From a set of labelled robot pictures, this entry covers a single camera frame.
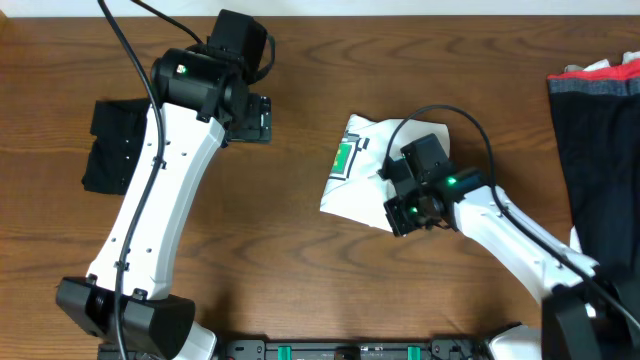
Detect white t-shirt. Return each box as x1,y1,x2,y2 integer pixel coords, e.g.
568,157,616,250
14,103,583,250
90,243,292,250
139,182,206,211
320,114,450,232

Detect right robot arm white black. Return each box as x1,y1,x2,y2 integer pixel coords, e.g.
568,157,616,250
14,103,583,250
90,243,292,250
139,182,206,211
379,158,639,359

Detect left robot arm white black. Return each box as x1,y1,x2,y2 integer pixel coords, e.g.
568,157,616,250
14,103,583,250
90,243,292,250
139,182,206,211
56,45,271,359

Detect folded black shirt with logo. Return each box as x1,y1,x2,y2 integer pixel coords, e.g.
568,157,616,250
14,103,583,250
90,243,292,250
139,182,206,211
81,98,150,195

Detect black garment with red band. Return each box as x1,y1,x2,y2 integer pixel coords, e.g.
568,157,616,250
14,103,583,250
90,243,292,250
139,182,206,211
546,59,640,301

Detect white cloth under pile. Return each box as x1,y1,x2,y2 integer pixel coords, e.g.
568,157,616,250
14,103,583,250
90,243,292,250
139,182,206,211
563,51,639,73

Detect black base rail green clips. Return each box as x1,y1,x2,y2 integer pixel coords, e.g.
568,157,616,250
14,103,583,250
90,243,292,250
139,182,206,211
209,338,492,360

